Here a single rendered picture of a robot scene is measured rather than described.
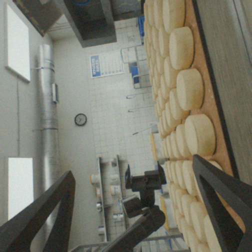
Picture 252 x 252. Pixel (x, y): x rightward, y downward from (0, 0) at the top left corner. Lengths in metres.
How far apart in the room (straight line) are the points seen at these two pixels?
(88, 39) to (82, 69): 4.37
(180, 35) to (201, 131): 0.12
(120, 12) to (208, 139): 0.80
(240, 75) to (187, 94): 0.07
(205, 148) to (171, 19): 0.17
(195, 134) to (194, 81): 0.06
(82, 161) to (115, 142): 0.92
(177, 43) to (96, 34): 0.66
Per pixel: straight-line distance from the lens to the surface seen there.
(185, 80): 0.23
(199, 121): 0.21
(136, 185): 0.65
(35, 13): 0.84
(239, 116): 0.25
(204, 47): 0.22
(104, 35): 0.87
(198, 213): 0.28
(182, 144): 0.28
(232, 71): 0.26
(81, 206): 4.73
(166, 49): 0.33
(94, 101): 4.78
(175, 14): 0.28
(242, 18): 0.29
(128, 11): 0.94
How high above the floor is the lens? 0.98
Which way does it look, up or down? 4 degrees up
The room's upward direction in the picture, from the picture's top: 98 degrees counter-clockwise
